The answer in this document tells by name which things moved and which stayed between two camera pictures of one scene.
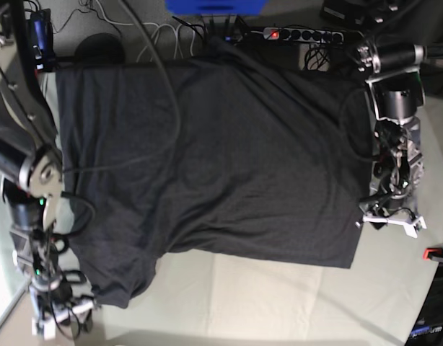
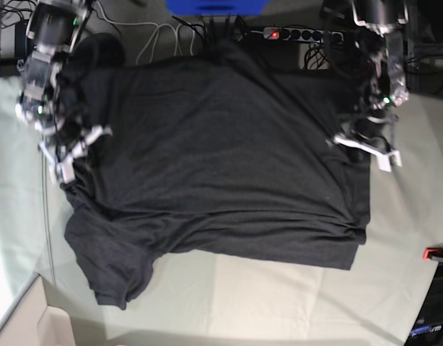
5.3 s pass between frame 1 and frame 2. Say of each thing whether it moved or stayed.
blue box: stayed
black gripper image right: moved
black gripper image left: moved
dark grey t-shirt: stayed
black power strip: stayed
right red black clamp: stayed
